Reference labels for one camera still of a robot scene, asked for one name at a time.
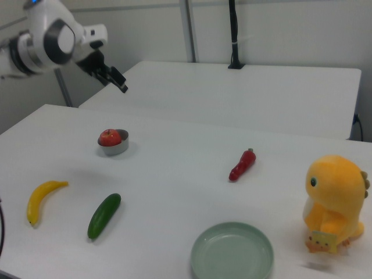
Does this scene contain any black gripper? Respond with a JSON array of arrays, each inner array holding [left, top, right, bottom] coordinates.
[[76, 48, 129, 94]]

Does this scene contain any red apple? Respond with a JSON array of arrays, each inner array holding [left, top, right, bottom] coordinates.
[[99, 129, 122, 146]]

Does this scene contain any grey bowl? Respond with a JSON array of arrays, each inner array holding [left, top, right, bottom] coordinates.
[[97, 129, 130, 156]]

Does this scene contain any white side table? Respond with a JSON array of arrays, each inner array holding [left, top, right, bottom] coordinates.
[[78, 60, 362, 141]]

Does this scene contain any green cucumber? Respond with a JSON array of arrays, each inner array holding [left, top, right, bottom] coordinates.
[[87, 193, 122, 241]]

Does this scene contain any yellow banana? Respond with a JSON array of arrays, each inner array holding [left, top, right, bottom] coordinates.
[[27, 180, 70, 227]]

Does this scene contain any red chili pepper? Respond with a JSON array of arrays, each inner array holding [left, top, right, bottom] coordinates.
[[228, 148, 257, 183]]

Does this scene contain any pale green plate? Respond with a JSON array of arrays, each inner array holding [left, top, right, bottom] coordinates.
[[190, 221, 274, 279]]

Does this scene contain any orange plush dinosaur toy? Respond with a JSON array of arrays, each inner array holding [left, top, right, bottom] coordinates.
[[302, 155, 372, 248]]

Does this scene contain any yellow paper toy tag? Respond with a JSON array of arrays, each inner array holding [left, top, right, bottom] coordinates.
[[305, 231, 338, 254]]

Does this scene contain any grey partition post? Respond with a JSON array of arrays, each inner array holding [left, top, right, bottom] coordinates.
[[54, 68, 74, 108], [184, 0, 201, 63]]

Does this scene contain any black cable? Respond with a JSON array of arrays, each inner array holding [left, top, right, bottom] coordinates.
[[352, 113, 364, 141], [0, 197, 6, 256]]

